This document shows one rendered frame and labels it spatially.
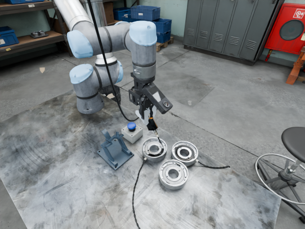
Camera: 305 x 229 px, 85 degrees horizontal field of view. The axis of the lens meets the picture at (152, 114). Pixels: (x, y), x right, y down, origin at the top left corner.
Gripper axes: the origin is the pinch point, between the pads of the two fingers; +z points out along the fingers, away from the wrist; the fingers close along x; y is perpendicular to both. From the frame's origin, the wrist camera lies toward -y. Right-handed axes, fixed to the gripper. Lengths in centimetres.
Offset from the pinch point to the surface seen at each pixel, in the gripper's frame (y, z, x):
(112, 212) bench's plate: -11.0, 13.0, 29.4
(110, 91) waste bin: 114, 60, -53
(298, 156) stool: -57, 32, -60
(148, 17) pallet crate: 256, 30, -268
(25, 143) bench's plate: 42, 13, 39
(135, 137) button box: 5.4, 10.2, 4.1
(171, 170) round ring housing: -16.3, 11.2, 5.6
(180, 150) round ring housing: -13.7, 10.9, -4.3
